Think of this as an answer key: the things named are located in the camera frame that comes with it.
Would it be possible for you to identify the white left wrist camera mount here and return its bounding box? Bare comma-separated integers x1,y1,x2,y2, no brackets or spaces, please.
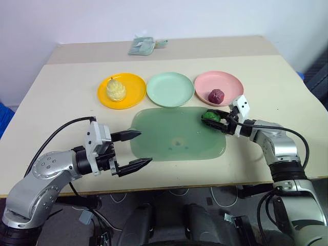
84,120,113,177

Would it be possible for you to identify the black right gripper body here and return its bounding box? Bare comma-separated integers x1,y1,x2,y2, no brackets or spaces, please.
222,112,240,135

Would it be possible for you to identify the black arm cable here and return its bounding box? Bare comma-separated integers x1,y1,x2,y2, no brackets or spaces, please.
236,122,310,170
24,116,97,177

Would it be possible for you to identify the dark red toy fruit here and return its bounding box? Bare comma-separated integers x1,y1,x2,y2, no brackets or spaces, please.
207,88,226,105

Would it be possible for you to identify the black table frame bar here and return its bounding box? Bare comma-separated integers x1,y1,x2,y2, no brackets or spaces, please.
236,183,274,200

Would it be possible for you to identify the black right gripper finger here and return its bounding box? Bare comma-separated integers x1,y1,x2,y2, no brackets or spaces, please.
201,117,231,133
206,109,233,119

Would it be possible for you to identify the white floor cable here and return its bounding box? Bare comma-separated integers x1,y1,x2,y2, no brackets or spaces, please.
209,186,238,207
109,192,128,203

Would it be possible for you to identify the pale yellow toy pear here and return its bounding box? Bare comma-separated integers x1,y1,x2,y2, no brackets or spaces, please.
106,76,127,102

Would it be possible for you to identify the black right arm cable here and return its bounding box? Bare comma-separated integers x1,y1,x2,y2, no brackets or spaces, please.
236,122,310,170

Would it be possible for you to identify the blue crate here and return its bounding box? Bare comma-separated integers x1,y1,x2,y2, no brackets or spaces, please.
0,101,16,140

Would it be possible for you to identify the grey plug box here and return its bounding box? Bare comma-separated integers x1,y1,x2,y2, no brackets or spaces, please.
78,209,94,227

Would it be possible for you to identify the green round toy vegetable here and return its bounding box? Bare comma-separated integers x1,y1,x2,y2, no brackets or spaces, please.
201,109,222,124

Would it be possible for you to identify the yellow round plate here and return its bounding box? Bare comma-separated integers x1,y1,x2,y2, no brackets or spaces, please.
97,73,147,110

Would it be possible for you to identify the dark rounded shape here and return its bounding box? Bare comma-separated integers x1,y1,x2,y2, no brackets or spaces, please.
118,203,157,246
183,203,223,246

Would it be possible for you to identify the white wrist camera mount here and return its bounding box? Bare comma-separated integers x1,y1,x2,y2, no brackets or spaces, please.
229,95,251,137
84,120,113,177

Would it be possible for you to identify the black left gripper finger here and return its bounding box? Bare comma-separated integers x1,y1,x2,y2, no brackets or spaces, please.
110,130,142,144
117,157,154,178

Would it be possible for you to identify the green rectangular tray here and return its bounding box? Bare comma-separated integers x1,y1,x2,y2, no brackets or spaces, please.
130,106,228,162

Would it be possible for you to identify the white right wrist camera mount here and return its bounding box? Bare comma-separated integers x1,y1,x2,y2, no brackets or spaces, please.
229,95,251,137

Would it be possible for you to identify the green round plate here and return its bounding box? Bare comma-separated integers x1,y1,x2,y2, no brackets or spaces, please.
146,72,195,108

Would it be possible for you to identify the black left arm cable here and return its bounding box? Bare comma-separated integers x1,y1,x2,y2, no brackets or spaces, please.
24,116,97,177

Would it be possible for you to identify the black office chair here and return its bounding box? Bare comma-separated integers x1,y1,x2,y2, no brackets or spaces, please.
301,47,328,110

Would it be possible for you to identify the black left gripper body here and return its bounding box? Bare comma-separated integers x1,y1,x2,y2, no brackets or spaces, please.
94,142,121,177

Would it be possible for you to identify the pink round plate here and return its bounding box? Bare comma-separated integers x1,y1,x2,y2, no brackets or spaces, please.
194,71,244,107

